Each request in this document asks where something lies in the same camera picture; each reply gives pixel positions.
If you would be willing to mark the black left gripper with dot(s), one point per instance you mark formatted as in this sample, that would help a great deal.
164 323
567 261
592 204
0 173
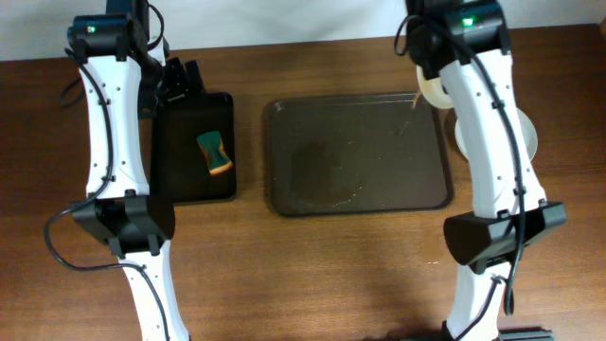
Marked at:
177 80

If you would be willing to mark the white plate with stain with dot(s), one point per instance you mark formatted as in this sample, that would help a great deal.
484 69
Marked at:
529 134

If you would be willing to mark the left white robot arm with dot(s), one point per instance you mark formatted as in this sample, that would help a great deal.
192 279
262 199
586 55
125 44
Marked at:
122 68

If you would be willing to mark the large brown tray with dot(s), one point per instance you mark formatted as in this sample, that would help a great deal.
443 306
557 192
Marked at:
355 154

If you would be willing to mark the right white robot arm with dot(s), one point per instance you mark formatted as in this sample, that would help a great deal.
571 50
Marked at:
463 47

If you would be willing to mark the small black tray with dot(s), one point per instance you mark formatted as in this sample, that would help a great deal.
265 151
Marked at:
178 169

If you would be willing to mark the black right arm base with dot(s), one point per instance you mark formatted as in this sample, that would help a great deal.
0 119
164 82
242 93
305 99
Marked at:
483 332

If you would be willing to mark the green and orange sponge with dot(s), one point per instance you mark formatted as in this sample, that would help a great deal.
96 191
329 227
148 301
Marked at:
212 148

